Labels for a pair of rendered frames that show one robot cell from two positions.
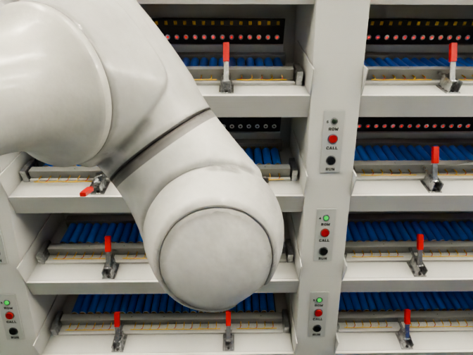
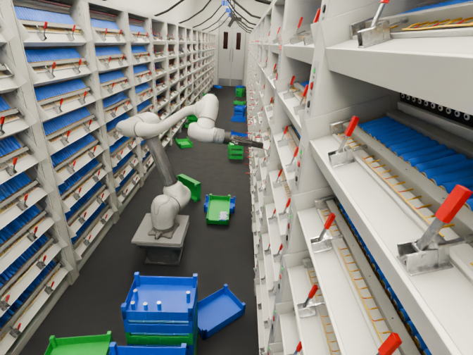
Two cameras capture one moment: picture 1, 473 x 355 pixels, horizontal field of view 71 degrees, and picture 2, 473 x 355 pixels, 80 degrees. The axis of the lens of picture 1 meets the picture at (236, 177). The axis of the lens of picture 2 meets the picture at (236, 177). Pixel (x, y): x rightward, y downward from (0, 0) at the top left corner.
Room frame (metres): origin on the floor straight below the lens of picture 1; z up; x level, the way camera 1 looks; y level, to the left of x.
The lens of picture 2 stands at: (0.49, -1.59, 1.50)
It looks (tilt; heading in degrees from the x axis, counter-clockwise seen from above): 25 degrees down; 91
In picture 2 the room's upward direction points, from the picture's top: 3 degrees clockwise
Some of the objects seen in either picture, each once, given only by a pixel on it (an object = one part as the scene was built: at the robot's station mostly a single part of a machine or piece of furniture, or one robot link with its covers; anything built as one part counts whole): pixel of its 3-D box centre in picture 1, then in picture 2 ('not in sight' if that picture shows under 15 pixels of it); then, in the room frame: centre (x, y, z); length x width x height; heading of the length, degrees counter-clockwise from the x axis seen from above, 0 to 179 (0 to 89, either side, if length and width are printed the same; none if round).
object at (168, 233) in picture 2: not in sight; (162, 227); (-0.05, 0.10, 0.25); 0.22 x 0.18 x 0.06; 82
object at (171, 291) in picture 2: not in sight; (162, 295); (0.17, -0.66, 0.44); 0.30 x 0.20 x 0.08; 3
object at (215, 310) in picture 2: not in sight; (215, 309); (0.40, -0.39, 0.04); 0.30 x 0.20 x 0.08; 41
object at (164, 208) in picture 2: not in sight; (163, 210); (-0.04, 0.12, 0.39); 0.18 x 0.16 x 0.22; 70
